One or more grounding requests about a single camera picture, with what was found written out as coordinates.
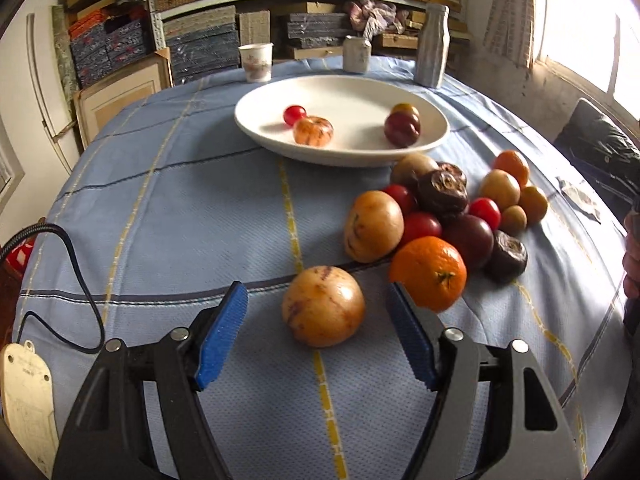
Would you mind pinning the pink cloth bundle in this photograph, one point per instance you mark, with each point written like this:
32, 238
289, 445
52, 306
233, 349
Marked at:
372, 15

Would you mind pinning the small yellow-brown fruit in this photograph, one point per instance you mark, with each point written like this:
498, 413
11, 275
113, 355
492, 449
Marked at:
513, 220

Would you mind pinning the round yellow fruit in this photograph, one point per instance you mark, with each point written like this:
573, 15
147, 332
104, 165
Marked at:
500, 189

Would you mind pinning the wooden framed panel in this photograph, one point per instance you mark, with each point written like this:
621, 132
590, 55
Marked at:
125, 95

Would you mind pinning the white door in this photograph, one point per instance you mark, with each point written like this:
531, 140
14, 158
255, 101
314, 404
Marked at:
45, 100

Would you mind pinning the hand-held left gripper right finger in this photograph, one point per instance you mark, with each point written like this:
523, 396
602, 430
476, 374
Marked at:
412, 340

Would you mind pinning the dark red plum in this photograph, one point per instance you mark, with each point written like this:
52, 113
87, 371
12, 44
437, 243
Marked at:
401, 130

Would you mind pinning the crumpled paper wrapper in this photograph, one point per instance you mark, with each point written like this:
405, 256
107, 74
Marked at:
580, 200

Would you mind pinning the small striped pepino melon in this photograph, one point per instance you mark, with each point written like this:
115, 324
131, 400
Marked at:
313, 131

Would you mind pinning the white power strip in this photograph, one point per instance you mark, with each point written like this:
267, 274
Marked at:
27, 400

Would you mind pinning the window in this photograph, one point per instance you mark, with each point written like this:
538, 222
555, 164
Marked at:
585, 20

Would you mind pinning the red checkered cloth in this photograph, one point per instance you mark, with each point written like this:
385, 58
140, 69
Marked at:
20, 255

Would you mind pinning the small red cherry tomato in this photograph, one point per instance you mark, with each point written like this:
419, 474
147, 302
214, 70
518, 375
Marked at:
294, 115

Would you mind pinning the white paper cup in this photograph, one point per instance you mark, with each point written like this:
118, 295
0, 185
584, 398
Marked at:
256, 62

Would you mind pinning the large orange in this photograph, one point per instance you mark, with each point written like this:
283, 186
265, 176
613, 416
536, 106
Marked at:
428, 273

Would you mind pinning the white drink can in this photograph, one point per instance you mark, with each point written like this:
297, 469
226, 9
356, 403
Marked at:
356, 53

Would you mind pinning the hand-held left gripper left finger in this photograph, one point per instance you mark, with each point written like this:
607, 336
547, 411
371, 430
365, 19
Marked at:
222, 340

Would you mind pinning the white metal shelf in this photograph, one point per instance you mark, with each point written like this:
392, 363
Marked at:
210, 7

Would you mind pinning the small tangerine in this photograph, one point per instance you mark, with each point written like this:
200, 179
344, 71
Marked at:
533, 204
512, 166

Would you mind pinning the dark purple plum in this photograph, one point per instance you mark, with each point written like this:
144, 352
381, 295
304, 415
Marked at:
467, 240

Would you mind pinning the brown passion fruit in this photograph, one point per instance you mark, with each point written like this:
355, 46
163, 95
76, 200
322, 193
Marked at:
410, 167

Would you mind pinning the yellow-green plum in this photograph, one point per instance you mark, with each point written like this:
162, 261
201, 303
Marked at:
405, 108

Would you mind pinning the black leather chair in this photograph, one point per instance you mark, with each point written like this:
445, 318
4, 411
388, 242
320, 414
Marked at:
600, 145

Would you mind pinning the white oval bowl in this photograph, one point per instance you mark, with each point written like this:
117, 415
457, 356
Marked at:
350, 105

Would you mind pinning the person's right hand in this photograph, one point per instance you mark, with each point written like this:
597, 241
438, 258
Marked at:
632, 275

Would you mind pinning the dark brown water chestnut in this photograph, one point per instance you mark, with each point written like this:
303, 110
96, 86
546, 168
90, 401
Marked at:
506, 256
442, 191
456, 170

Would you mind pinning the large yellow pepino melon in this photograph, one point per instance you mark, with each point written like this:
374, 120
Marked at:
323, 306
373, 226

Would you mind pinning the silver faceted bottle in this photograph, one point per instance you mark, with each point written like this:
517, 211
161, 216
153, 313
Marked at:
432, 45

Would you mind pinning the patterned curtain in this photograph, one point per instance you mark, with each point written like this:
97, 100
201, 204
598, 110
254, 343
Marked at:
510, 10

